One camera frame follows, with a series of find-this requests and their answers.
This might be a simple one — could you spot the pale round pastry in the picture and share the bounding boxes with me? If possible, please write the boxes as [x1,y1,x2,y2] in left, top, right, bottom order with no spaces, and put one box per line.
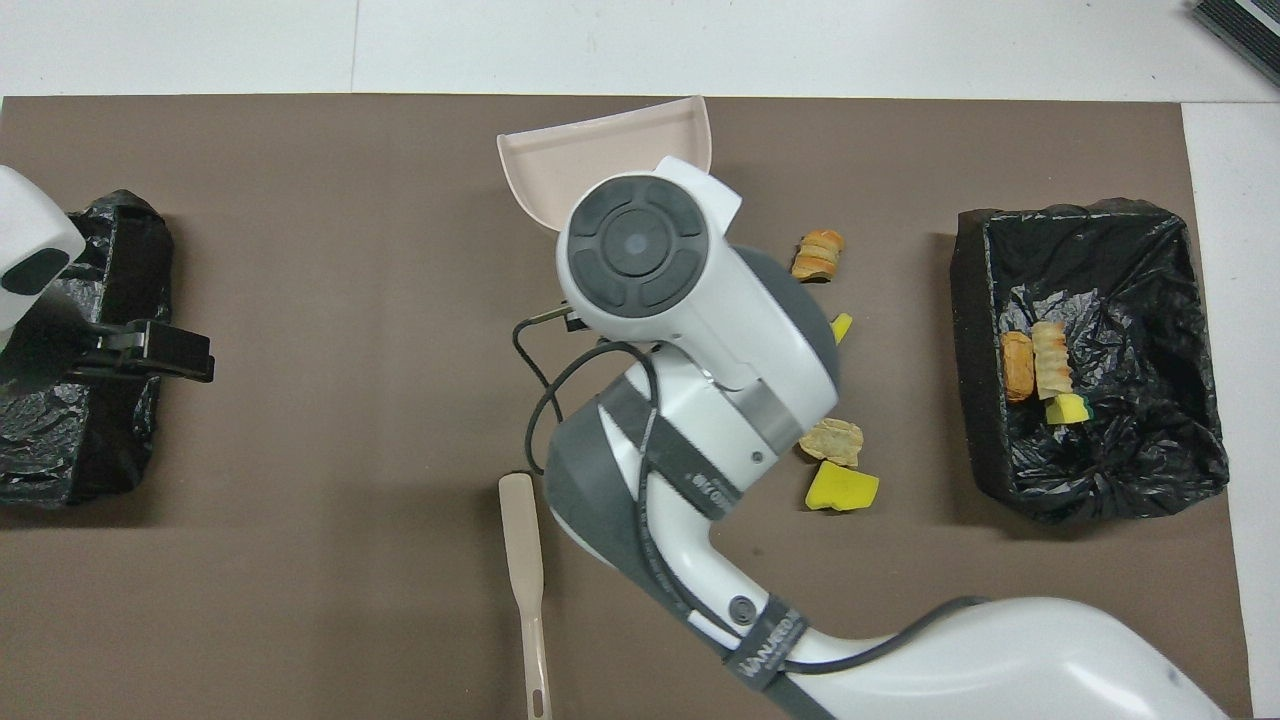
[798,418,864,468]

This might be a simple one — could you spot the golden oval bread roll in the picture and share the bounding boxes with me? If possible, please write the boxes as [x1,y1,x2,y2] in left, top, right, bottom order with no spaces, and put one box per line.
[1000,332,1036,405]

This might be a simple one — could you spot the brown table mat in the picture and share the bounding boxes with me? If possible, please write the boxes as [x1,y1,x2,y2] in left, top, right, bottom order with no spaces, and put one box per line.
[0,95,1256,720]

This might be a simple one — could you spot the beige brush black bristles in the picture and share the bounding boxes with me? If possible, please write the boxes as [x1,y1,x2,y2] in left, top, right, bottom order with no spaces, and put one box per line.
[498,473,554,720]

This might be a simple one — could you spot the orange striped croissant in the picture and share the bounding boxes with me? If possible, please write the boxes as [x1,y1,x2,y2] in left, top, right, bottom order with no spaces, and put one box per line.
[790,229,846,286]

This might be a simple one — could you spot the pale ridged bread slice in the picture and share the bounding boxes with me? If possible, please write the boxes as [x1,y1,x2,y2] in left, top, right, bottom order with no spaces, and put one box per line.
[1032,321,1074,402]

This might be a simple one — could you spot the beige plastic dustpan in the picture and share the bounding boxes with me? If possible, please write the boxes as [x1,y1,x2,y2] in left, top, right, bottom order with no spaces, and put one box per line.
[497,95,714,233]

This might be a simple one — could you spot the dark grey striped object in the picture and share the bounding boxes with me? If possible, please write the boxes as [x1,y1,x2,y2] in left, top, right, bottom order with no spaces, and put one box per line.
[1188,0,1280,86]

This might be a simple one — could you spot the black bag lined bin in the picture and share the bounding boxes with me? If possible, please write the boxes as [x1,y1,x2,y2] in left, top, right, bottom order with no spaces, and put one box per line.
[0,190,175,506]
[950,198,1231,526]

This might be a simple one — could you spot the yellow sponge wedge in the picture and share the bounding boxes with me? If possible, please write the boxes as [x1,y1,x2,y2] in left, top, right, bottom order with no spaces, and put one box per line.
[805,460,881,513]

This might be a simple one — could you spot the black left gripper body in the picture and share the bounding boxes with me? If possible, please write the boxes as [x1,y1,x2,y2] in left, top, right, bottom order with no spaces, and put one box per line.
[70,322,153,386]

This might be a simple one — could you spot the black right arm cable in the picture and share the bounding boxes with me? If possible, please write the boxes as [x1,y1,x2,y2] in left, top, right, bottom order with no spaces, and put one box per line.
[512,306,996,676]

